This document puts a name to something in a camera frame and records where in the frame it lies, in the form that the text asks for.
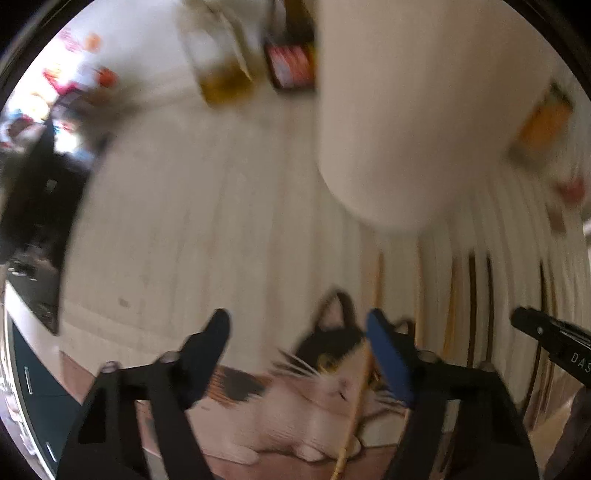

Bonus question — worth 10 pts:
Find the cat print mat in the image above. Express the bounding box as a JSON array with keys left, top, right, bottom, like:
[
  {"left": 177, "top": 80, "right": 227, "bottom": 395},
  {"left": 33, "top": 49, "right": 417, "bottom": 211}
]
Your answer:
[{"left": 139, "top": 290, "right": 416, "bottom": 480}]

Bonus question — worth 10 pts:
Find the dark bottle with red label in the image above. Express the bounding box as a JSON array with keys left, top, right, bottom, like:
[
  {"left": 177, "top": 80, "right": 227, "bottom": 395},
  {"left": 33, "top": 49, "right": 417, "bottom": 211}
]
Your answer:
[{"left": 262, "top": 0, "right": 320, "bottom": 95}]

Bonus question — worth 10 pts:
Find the light wooden chopstick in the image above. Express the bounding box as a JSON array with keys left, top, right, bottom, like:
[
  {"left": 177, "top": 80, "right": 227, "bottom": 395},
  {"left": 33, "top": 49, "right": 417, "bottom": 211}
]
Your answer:
[{"left": 331, "top": 253, "right": 385, "bottom": 480}]

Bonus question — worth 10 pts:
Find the teal cabinet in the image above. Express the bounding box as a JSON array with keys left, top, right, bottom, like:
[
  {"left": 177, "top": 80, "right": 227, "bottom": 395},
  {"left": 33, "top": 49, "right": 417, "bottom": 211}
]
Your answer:
[{"left": 8, "top": 320, "right": 86, "bottom": 467}]

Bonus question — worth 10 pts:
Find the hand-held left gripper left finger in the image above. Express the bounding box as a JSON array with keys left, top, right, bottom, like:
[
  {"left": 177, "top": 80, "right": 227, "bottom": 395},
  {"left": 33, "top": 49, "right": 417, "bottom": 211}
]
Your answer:
[{"left": 55, "top": 308, "right": 232, "bottom": 480}]

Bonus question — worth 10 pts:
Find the person's right forearm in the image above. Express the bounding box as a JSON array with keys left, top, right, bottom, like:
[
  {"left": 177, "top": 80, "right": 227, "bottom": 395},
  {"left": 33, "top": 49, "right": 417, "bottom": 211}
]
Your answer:
[{"left": 542, "top": 383, "right": 591, "bottom": 480}]

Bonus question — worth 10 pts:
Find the cooking oil bottle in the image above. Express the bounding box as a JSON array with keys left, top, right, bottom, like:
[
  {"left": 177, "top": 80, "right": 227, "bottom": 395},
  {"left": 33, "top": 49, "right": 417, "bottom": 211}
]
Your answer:
[{"left": 178, "top": 0, "right": 257, "bottom": 109}]

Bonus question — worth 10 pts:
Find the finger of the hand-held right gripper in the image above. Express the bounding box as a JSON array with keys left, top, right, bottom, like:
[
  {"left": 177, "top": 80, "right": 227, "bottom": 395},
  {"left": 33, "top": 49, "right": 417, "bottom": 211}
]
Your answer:
[{"left": 510, "top": 307, "right": 591, "bottom": 377}]

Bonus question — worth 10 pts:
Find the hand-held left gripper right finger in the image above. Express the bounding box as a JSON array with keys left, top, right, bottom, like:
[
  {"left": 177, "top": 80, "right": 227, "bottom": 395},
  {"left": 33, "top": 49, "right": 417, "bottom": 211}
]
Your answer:
[{"left": 366, "top": 308, "right": 541, "bottom": 480}]

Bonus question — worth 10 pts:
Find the orange packet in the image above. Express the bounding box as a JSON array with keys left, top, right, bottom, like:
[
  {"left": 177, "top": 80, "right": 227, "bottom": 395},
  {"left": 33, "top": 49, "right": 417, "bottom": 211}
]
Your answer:
[{"left": 508, "top": 83, "right": 575, "bottom": 169}]

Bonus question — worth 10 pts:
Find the black stove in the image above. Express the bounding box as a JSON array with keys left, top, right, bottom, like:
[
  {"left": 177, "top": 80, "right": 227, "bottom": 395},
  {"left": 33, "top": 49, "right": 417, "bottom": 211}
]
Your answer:
[{"left": 0, "top": 115, "right": 100, "bottom": 335}]

